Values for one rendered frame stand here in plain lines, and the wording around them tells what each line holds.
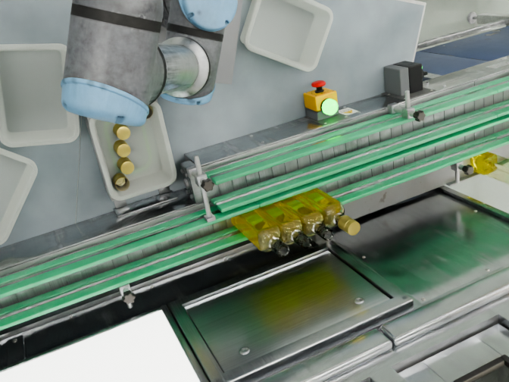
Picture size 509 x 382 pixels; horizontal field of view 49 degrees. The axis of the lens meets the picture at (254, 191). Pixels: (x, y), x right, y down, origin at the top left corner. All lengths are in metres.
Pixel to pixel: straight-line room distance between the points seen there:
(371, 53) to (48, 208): 1.00
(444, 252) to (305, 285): 0.38
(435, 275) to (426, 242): 0.16
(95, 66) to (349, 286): 0.83
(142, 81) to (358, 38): 1.03
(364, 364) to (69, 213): 0.81
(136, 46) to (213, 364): 0.68
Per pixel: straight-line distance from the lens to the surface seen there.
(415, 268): 1.46
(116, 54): 0.74
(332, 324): 1.24
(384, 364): 1.17
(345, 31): 1.68
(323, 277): 1.39
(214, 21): 1.14
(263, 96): 1.58
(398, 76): 1.71
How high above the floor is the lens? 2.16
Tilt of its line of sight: 60 degrees down
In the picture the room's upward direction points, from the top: 127 degrees clockwise
